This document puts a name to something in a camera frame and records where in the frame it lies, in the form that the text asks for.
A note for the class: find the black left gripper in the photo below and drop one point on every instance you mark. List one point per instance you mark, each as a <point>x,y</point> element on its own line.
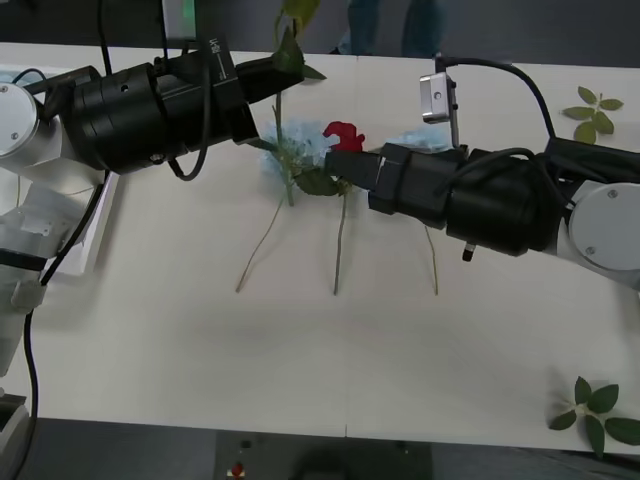
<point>180,100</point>

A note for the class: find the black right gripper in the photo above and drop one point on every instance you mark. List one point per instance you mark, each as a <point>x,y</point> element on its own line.
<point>415,180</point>

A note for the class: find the red rose with green stem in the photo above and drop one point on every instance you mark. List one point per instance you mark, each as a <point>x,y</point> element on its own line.
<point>290,52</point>
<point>345,137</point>

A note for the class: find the silver and black right arm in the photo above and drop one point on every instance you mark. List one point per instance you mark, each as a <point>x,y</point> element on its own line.
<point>500,210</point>

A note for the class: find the loose green leaf twig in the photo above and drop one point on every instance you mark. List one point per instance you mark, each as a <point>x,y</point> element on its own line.
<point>585,134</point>
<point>314,72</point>
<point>602,398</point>

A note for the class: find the person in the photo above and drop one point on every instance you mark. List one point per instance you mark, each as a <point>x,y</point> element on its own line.
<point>422,25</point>

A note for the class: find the shallow white box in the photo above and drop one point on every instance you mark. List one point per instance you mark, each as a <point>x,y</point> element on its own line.
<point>85,235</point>

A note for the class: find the pale grey left wrist camera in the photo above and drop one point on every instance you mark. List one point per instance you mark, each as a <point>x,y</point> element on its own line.
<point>180,20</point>

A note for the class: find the pale grey wrist camera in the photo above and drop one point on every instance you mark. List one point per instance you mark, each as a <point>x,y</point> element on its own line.
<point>435,97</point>
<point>180,20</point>

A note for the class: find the pale grey right wrist camera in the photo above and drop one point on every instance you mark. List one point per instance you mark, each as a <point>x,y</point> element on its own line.
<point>435,97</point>

